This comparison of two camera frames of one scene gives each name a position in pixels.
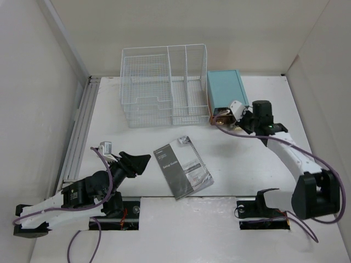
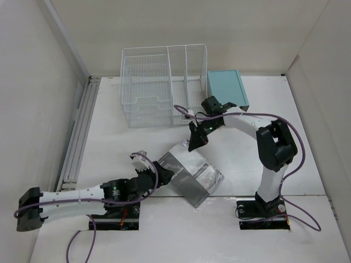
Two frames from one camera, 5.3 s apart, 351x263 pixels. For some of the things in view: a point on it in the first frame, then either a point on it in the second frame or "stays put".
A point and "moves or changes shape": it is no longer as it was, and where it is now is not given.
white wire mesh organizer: x=165 y=85 stays put
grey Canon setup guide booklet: x=182 y=168 moves or changes shape
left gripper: x=133 y=165 -> x=164 y=175
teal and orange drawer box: x=224 y=86 stays put
